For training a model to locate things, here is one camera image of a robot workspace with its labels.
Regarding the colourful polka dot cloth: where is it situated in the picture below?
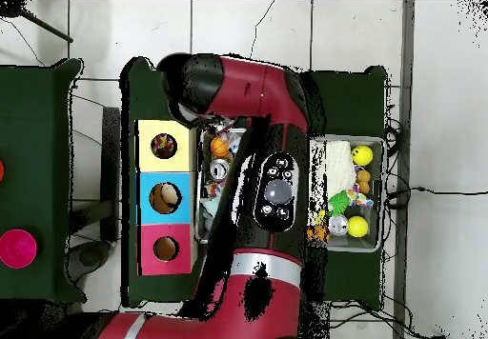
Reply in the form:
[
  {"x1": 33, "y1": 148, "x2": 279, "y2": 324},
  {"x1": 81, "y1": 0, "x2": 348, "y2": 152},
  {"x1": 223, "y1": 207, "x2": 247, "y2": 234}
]
[{"x1": 151, "y1": 133, "x2": 178, "y2": 160}]

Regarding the cream yellow cloth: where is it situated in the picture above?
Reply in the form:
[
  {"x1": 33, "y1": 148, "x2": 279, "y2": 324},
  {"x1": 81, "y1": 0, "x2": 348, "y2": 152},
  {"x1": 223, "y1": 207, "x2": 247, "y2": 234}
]
[{"x1": 324, "y1": 140, "x2": 357, "y2": 197}]

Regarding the wooden box with three holes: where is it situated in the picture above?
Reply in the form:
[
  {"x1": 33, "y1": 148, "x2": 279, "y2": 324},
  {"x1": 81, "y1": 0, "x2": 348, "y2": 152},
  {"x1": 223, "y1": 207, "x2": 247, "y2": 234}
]
[{"x1": 135, "y1": 120, "x2": 199, "y2": 278}]

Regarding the clear mesh bin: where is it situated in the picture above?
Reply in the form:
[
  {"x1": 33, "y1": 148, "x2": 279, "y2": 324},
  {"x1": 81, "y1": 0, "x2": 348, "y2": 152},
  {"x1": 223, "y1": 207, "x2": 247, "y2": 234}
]
[{"x1": 194, "y1": 128, "x2": 385, "y2": 253}]

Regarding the silver can with closed top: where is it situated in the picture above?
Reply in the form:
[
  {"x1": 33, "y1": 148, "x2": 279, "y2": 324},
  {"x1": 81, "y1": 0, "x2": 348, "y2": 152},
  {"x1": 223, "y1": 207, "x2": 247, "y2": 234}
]
[{"x1": 209, "y1": 159, "x2": 231, "y2": 182}]

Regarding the small orange basketball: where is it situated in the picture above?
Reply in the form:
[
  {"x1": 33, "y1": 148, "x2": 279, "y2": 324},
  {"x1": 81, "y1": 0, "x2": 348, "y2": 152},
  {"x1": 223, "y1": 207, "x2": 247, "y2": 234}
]
[{"x1": 211, "y1": 136, "x2": 233, "y2": 160}]

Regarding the orange toy brick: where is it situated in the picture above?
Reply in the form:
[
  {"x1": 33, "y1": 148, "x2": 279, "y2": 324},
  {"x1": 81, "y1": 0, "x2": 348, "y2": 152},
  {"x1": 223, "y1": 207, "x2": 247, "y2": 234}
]
[{"x1": 307, "y1": 223, "x2": 331, "y2": 243}]

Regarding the green spiky ball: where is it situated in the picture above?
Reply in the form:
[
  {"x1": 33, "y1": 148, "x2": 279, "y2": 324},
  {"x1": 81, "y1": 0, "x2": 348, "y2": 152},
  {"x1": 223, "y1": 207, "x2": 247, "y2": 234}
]
[{"x1": 329, "y1": 191, "x2": 352, "y2": 217}]

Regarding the orange plush toy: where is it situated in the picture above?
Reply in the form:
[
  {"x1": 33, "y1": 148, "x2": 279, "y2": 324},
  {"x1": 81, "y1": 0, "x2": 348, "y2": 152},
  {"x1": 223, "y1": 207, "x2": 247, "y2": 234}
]
[{"x1": 355, "y1": 168, "x2": 373, "y2": 195}]

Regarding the yellow smiley ball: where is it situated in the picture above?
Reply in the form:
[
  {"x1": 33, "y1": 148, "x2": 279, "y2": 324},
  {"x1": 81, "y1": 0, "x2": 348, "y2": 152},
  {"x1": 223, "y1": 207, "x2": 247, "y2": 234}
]
[{"x1": 350, "y1": 144, "x2": 375, "y2": 168}]

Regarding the plain yellow ball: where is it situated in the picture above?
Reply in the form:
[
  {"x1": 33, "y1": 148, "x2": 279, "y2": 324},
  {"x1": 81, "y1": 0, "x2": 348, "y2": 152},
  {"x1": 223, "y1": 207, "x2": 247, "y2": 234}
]
[{"x1": 346, "y1": 215, "x2": 370, "y2": 239}]

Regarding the side table with green cloth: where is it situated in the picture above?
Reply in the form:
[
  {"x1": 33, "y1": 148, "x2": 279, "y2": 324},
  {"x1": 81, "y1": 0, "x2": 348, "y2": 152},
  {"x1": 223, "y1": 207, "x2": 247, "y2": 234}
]
[{"x1": 0, "y1": 58, "x2": 85, "y2": 304}]

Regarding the pink disc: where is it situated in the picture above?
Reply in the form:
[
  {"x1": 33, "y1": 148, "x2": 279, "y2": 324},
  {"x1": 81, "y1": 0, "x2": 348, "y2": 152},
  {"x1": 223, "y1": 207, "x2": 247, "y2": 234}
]
[{"x1": 0, "y1": 229, "x2": 39, "y2": 270}]

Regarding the black tripod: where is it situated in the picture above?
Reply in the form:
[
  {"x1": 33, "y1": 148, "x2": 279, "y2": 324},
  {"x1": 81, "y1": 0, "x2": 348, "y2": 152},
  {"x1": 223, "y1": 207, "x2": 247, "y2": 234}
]
[{"x1": 0, "y1": 0, "x2": 75, "y2": 45}]

